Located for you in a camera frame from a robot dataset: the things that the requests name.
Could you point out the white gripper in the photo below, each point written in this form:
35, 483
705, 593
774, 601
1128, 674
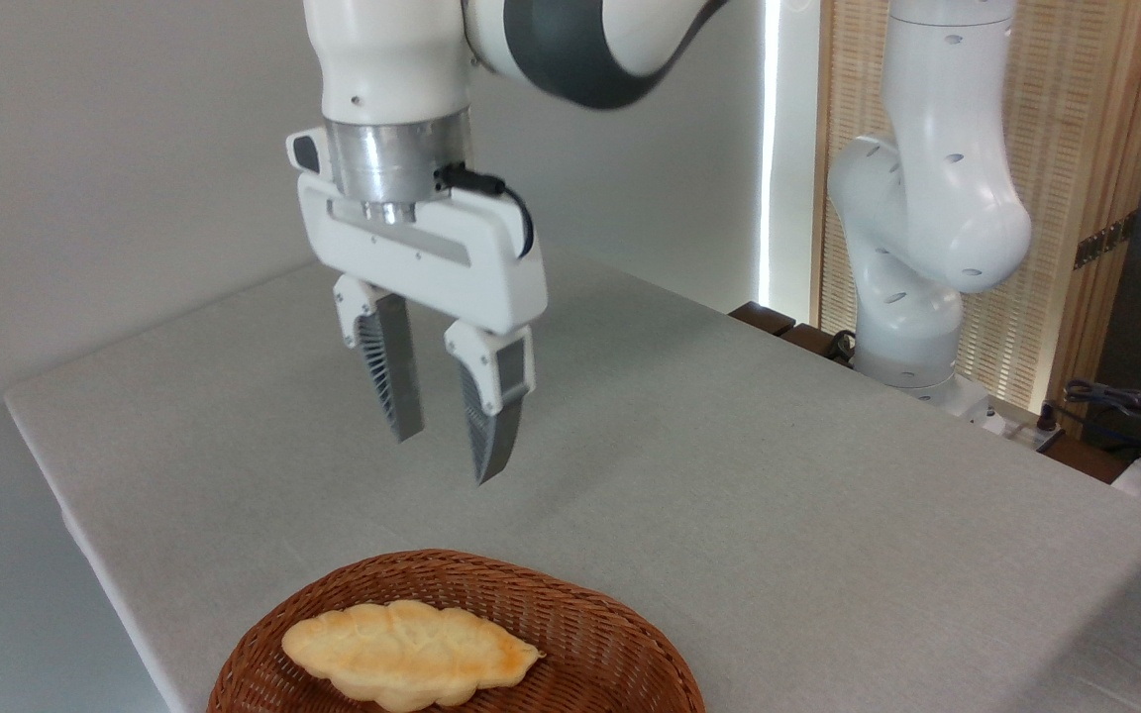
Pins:
452, 257

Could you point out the golden croissant bread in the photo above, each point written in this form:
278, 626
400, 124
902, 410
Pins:
412, 654

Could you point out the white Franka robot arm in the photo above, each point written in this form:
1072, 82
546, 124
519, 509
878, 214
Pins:
937, 198

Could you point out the brown wicker basket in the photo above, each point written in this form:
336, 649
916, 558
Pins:
610, 654

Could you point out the grey tablecloth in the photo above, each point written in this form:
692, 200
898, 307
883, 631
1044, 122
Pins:
778, 475

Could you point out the dark brown wooden bench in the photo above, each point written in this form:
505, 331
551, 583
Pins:
788, 329

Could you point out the vertical white light strip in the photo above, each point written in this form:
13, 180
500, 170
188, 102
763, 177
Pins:
771, 149

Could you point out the metal screen hinge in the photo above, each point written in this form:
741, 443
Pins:
1105, 241

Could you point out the wooden slatted folding screen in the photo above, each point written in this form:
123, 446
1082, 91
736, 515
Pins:
1076, 99

